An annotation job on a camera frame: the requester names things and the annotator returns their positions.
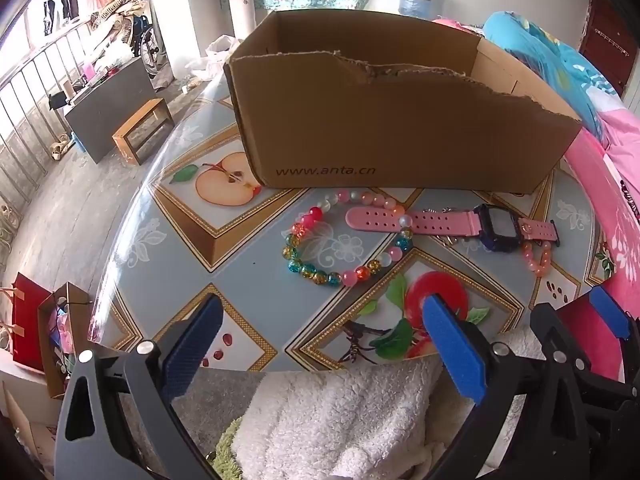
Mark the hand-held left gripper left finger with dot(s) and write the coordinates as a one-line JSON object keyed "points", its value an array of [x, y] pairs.
{"points": [[192, 345]]}

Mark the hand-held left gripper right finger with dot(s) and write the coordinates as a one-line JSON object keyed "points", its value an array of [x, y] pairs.
{"points": [[455, 350]]}

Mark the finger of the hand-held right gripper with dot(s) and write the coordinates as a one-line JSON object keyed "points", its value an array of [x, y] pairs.
{"points": [[607, 310], [545, 325]]}

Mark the brown cardboard box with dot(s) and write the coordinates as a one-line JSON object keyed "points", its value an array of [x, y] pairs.
{"points": [[375, 125]]}

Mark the red cloth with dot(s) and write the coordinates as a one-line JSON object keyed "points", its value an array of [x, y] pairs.
{"points": [[585, 330]]}

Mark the green mat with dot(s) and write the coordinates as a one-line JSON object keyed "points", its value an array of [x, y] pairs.
{"points": [[227, 447]]}

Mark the brown paper bag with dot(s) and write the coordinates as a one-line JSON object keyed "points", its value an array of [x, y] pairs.
{"points": [[50, 360]]}

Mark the white fluffy cloth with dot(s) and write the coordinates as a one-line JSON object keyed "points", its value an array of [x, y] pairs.
{"points": [[325, 420]]}

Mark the red paper bag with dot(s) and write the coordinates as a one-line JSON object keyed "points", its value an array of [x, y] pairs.
{"points": [[30, 320]]}

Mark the wooden stool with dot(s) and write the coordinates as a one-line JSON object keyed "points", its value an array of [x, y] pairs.
{"points": [[142, 112]]}

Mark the grey table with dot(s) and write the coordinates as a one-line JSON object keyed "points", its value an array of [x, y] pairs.
{"points": [[110, 105]]}

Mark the blue patterned pillow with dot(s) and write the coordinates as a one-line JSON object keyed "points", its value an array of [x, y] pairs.
{"points": [[540, 45]]}

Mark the dark red door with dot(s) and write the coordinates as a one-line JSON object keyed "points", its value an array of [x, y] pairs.
{"points": [[607, 25]]}

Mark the metal railing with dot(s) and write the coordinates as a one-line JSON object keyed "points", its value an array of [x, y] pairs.
{"points": [[20, 110]]}

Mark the white plastic bag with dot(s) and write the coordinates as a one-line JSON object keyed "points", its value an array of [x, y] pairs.
{"points": [[220, 47]]}

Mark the wheelchair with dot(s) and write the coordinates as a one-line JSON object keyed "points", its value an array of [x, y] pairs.
{"points": [[145, 45]]}

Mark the pile of clothes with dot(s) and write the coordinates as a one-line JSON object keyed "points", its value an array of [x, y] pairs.
{"points": [[117, 15]]}

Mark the white paper roll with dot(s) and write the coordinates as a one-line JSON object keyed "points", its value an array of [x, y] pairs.
{"points": [[242, 5]]}

